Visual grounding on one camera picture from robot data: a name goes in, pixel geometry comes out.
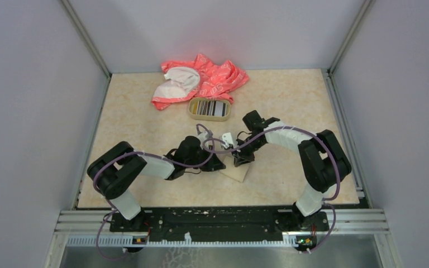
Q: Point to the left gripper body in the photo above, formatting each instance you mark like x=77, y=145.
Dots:
x=202, y=155

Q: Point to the aluminium frame rail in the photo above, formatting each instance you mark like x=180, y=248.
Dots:
x=91, y=228

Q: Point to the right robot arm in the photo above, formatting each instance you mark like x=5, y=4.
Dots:
x=325, y=165

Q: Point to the cream oval card tray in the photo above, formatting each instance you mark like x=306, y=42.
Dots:
x=207, y=118

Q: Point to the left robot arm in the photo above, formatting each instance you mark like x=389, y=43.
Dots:
x=114, y=172

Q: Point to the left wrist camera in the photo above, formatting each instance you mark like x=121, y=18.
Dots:
x=204, y=136

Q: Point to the pink patterned cloth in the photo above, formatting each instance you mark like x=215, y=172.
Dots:
x=201, y=77

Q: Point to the stack of cards in tray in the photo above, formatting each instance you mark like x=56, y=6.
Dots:
x=211, y=108

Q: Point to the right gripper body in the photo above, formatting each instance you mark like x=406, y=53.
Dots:
x=249, y=148

